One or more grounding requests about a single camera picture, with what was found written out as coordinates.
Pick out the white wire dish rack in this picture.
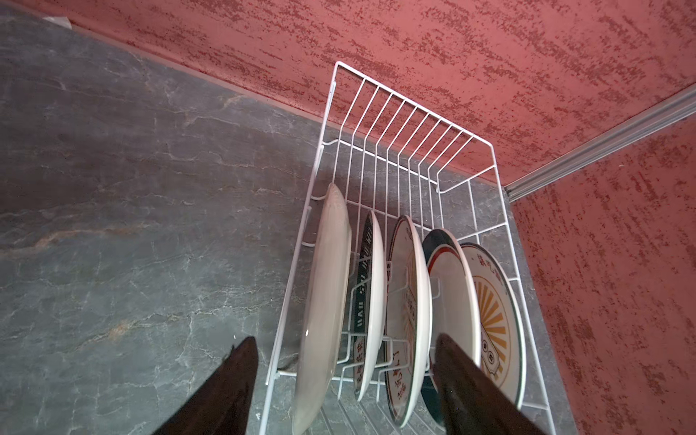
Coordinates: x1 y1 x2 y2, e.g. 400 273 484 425
259 62 556 434

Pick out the white plate orange sunburst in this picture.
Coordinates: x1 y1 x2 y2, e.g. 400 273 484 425
460 243 527 409

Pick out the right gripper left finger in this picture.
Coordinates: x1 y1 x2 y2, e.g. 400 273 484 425
155 336 258 434

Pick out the plain grey ceramic plate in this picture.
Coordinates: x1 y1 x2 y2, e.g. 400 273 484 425
291 183 352 434

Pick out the green rimmed text plate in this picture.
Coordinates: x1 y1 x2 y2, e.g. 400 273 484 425
353 211 387 402

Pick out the white plate green red rim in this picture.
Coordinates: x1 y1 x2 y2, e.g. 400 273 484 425
419 227 483 431

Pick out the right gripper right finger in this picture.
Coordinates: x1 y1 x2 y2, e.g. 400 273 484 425
433 333 542 434

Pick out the white plate orange print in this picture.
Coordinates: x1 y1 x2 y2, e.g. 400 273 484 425
385 215 432 429

